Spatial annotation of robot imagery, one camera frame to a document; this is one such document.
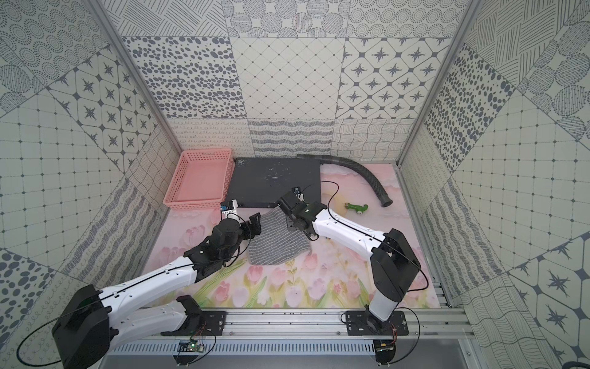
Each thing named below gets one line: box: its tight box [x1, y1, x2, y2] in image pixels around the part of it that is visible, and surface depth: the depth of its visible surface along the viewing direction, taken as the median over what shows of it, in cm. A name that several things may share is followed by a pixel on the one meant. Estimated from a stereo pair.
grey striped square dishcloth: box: [248, 204, 312, 266], surface depth 92 cm
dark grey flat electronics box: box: [225, 158, 322, 209], surface depth 113 cm
